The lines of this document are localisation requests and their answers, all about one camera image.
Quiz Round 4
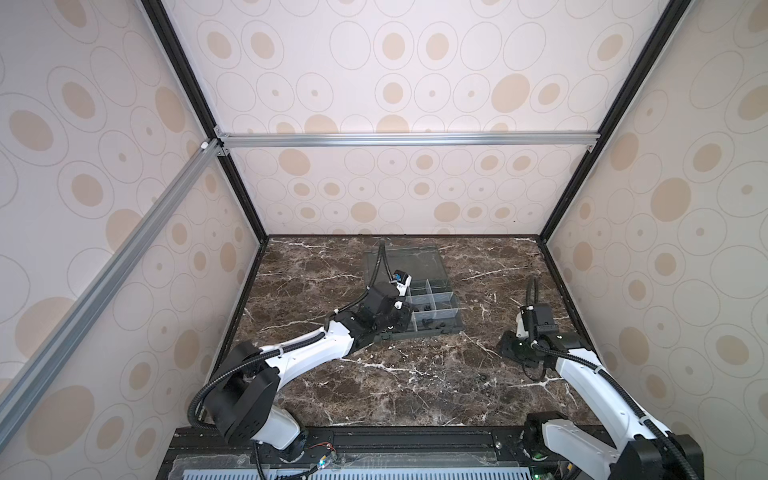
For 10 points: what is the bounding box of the clear grey compartment organizer box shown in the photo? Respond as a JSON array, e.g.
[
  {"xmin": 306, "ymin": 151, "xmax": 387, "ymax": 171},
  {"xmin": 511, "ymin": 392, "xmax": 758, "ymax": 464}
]
[{"xmin": 374, "ymin": 245, "xmax": 464, "ymax": 343}]

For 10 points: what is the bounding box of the diagonal aluminium frame bar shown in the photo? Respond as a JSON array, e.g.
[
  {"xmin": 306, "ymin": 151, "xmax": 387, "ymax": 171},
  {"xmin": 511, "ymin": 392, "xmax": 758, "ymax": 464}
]
[{"xmin": 1, "ymin": 139, "xmax": 222, "ymax": 448}]

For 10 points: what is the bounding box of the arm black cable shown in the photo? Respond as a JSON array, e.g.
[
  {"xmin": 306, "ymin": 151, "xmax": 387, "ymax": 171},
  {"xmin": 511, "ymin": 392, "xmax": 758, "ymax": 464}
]
[
  {"xmin": 187, "ymin": 239, "xmax": 388, "ymax": 428},
  {"xmin": 523, "ymin": 275, "xmax": 703, "ymax": 480}
]

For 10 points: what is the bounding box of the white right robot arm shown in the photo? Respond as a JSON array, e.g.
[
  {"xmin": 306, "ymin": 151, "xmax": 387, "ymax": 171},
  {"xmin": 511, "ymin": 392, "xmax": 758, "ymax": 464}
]
[{"xmin": 499, "ymin": 300, "xmax": 704, "ymax": 479}]

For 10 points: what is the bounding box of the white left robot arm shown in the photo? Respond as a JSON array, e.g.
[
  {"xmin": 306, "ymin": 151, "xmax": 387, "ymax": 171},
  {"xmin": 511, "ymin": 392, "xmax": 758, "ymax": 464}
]
[{"xmin": 188, "ymin": 281, "xmax": 411, "ymax": 451}]

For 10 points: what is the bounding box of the horizontal aluminium frame bar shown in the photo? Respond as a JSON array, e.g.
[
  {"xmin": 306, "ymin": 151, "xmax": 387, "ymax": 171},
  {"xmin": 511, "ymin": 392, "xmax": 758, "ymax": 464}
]
[{"xmin": 219, "ymin": 130, "xmax": 600, "ymax": 150}]

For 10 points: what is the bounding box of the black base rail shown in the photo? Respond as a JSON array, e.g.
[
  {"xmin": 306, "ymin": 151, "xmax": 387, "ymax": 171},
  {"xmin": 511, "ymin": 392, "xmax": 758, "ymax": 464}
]
[{"xmin": 155, "ymin": 424, "xmax": 673, "ymax": 480}]

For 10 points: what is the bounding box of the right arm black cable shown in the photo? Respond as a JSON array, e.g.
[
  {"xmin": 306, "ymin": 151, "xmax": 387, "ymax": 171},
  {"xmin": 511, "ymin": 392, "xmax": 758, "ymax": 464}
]
[{"xmin": 523, "ymin": 275, "xmax": 703, "ymax": 480}]

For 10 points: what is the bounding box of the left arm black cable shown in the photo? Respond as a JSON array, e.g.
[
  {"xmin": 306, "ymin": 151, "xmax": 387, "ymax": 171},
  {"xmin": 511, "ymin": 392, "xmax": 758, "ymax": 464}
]
[{"xmin": 187, "ymin": 239, "xmax": 388, "ymax": 428}]

